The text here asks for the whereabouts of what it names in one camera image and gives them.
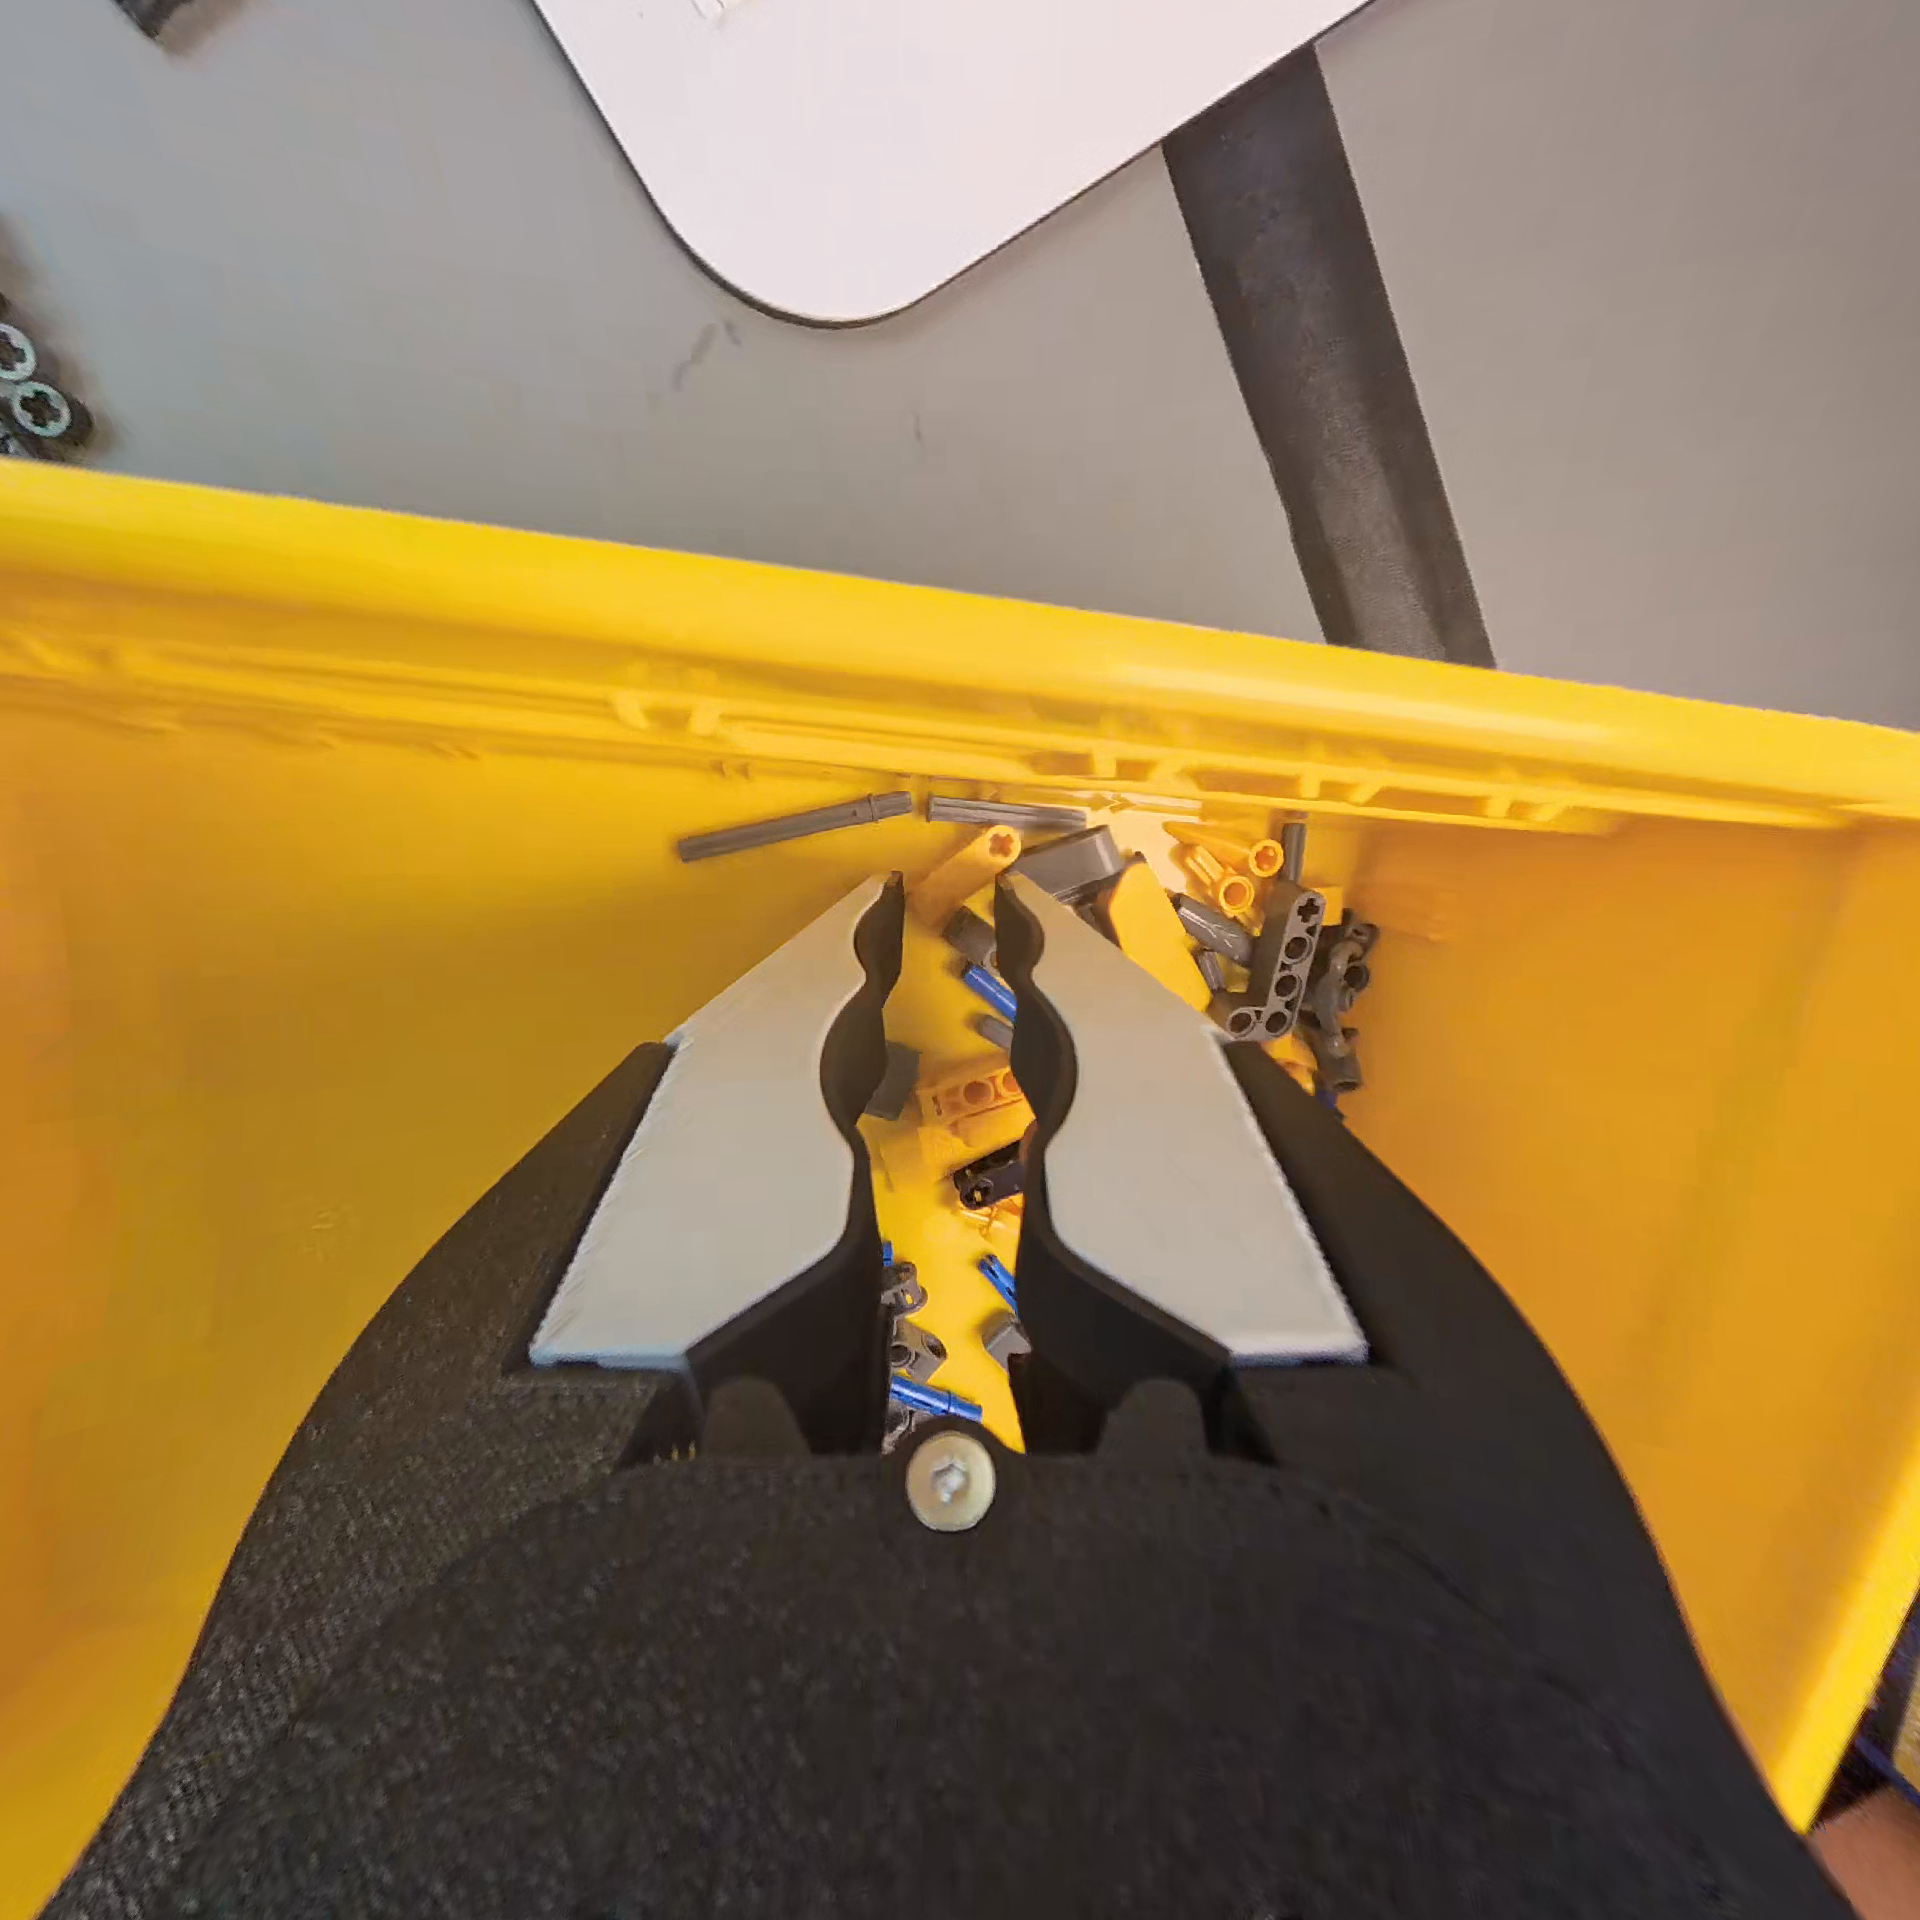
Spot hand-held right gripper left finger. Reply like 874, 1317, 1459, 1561
528, 875, 912, 1460

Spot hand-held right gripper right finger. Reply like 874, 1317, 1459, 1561
990, 875, 1372, 1460

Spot heap of mixed lego parts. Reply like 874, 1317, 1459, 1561
673, 787, 1387, 1455

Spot yellow storage bin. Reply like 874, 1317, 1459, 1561
0, 455, 1920, 1920

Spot pile of lego pins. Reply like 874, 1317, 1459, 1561
0, 288, 101, 463

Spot white board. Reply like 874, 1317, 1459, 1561
528, 0, 1378, 331

